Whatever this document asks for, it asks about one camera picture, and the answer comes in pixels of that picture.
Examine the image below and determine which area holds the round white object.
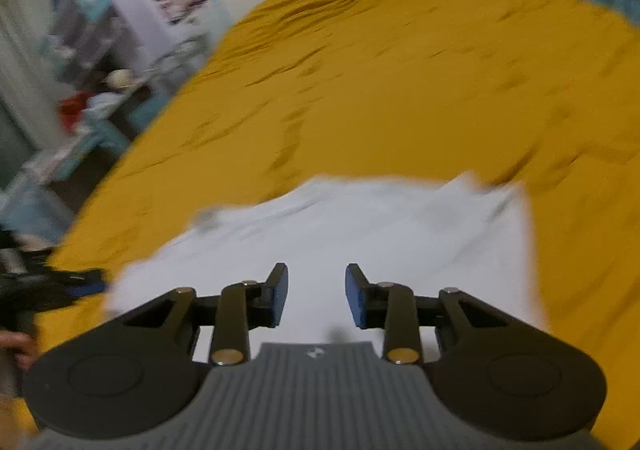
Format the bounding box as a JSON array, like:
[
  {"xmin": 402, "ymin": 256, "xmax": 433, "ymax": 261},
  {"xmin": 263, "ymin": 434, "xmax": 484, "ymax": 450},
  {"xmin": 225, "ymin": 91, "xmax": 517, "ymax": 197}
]
[{"xmin": 100, "ymin": 69, "xmax": 137, "ymax": 94}]

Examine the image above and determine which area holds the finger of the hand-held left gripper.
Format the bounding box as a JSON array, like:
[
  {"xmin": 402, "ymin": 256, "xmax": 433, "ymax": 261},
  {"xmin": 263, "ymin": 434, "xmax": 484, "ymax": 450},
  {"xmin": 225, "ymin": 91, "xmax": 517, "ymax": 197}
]
[{"xmin": 47, "ymin": 268, "xmax": 109, "ymax": 303}]

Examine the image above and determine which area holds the white long-sleeve sweatshirt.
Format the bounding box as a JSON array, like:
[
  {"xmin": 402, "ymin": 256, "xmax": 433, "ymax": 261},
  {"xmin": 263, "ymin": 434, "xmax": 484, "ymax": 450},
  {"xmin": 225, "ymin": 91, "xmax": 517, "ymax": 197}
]
[{"xmin": 106, "ymin": 172, "xmax": 549, "ymax": 367}]

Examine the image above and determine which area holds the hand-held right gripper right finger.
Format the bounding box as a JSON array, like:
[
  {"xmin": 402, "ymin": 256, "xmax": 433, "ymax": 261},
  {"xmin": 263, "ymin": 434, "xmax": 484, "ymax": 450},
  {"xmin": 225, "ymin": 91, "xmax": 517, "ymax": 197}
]
[{"xmin": 344, "ymin": 263, "xmax": 512, "ymax": 365}]

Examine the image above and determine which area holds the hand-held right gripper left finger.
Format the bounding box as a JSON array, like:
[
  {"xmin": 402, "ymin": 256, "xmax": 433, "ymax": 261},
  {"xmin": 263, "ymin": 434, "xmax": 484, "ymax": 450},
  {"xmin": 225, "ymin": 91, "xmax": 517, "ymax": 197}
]
[{"xmin": 122, "ymin": 261, "xmax": 290, "ymax": 366}]

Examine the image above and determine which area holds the person's left hand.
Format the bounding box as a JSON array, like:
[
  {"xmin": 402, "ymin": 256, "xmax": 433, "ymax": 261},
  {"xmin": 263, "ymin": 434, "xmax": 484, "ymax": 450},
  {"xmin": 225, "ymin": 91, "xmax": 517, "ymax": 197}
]
[{"xmin": 0, "ymin": 330, "xmax": 39, "ymax": 371}]

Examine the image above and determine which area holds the red object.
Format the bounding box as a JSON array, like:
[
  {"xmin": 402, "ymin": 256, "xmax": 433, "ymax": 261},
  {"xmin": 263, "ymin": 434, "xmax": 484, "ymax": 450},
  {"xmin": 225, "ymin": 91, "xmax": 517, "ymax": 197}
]
[{"xmin": 59, "ymin": 92, "xmax": 92, "ymax": 132}]

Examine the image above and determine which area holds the open shelf unit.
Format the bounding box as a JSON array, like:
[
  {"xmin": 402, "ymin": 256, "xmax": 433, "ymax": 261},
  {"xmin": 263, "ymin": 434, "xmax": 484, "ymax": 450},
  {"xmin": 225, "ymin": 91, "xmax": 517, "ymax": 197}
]
[{"xmin": 39, "ymin": 0, "xmax": 147, "ymax": 84}]

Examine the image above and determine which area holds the yellow quilt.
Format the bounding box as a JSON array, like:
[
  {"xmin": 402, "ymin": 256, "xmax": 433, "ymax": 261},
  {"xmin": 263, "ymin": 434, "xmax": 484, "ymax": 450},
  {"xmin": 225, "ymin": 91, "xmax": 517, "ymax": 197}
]
[{"xmin": 17, "ymin": 0, "xmax": 640, "ymax": 450}]

